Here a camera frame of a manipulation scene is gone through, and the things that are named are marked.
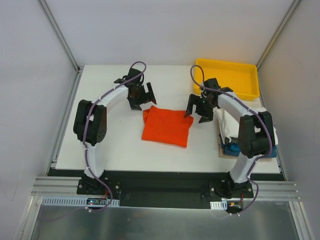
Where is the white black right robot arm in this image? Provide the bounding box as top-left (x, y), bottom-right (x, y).
top-left (184, 78), bottom-right (276, 199)

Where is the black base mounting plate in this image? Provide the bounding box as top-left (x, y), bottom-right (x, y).
top-left (76, 170), bottom-right (254, 209)

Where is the aluminium frame rail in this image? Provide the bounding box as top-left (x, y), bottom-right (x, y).
top-left (31, 176), bottom-right (303, 202)

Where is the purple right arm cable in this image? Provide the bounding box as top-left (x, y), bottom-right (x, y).
top-left (190, 64), bottom-right (273, 218)

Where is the slotted cable duct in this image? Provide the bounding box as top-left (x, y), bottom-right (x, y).
top-left (42, 196), bottom-right (120, 208)
top-left (210, 200), bottom-right (228, 211)

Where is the blue folded t-shirt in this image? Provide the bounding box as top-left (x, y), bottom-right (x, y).
top-left (219, 134), bottom-right (278, 159)

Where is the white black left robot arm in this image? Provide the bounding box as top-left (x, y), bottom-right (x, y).
top-left (73, 67), bottom-right (157, 195)

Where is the white printed folded t-shirt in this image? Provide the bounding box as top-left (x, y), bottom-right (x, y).
top-left (214, 106), bottom-right (279, 147)

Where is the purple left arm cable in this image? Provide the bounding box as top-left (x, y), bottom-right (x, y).
top-left (37, 61), bottom-right (147, 222)

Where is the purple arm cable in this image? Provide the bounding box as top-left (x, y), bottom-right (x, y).
top-left (190, 64), bottom-right (273, 218)
top-left (37, 61), bottom-right (147, 222)

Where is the orange t-shirt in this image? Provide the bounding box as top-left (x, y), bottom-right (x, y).
top-left (141, 105), bottom-right (194, 148)

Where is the yellow plastic tray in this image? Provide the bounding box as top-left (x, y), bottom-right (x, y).
top-left (194, 58), bottom-right (260, 101)

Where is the right slotted cable duct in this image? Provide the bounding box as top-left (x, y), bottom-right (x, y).
top-left (210, 200), bottom-right (228, 211)

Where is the left slotted cable duct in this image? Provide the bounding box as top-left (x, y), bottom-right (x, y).
top-left (42, 196), bottom-right (120, 208)

